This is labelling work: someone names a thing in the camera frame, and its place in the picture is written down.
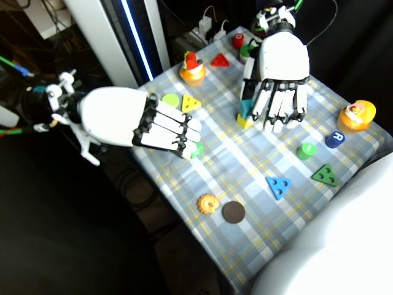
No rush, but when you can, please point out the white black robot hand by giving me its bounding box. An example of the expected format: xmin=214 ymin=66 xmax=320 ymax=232
xmin=77 ymin=86 xmax=204 ymax=160
xmin=239 ymin=32 xmax=311 ymax=134

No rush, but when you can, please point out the cyan block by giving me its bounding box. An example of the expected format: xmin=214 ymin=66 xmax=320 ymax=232
xmin=239 ymin=98 xmax=257 ymax=120

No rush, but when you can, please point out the small green cylinder block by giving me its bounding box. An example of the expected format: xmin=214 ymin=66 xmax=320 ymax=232
xmin=190 ymin=141 xmax=204 ymax=159

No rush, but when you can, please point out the red cylinder block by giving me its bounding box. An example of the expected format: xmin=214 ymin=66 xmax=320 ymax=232
xmin=232 ymin=33 xmax=246 ymax=50

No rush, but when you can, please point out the flat green disc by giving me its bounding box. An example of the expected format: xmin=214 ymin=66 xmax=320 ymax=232
xmin=161 ymin=93 xmax=181 ymax=108

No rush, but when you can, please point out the red triangle block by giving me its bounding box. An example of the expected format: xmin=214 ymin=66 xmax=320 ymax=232
xmin=209 ymin=52 xmax=231 ymax=68

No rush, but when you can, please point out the white charger plug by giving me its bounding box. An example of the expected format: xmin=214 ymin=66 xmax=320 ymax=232
xmin=198 ymin=15 xmax=213 ymax=35
xmin=213 ymin=20 xmax=228 ymax=41

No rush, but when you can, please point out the yellow triangle block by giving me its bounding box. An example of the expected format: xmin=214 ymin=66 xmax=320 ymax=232
xmin=181 ymin=93 xmax=203 ymax=114

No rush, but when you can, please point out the white column with blue light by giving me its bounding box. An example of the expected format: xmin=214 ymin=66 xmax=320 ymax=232
xmin=63 ymin=0 xmax=171 ymax=89

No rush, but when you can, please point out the white power strip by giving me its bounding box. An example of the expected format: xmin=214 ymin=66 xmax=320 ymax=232
xmin=190 ymin=26 xmax=217 ymax=44

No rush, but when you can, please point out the cupcake with red strawberry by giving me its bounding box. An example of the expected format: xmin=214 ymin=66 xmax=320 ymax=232
xmin=179 ymin=50 xmax=207 ymax=88

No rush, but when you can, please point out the cupcake with yellow topping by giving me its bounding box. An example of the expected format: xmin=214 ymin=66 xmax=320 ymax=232
xmin=337 ymin=100 xmax=377 ymax=133

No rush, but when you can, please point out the blue cylinder with letter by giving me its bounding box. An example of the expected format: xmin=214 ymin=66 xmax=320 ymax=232
xmin=325 ymin=131 xmax=346 ymax=149

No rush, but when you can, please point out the blue yellow plaid cloth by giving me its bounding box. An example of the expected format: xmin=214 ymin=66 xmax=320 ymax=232
xmin=130 ymin=26 xmax=386 ymax=294

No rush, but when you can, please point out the green triangle block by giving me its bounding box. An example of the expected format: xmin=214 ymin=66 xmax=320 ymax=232
xmin=311 ymin=163 xmax=339 ymax=188

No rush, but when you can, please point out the blue triangle block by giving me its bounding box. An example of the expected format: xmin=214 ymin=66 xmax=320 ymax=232
xmin=265 ymin=176 xmax=293 ymax=201

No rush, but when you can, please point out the yellow toy biscuit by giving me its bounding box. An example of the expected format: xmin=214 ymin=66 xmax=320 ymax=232
xmin=196 ymin=193 xmax=220 ymax=215

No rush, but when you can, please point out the brown round toy cookie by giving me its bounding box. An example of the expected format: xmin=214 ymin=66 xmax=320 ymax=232
xmin=222 ymin=200 xmax=246 ymax=224

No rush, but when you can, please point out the large white panel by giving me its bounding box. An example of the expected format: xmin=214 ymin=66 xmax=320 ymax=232
xmin=250 ymin=152 xmax=393 ymax=295

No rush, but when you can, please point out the multicolour stacked ring toy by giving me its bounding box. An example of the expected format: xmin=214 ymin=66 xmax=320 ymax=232
xmin=238 ymin=38 xmax=259 ymax=65

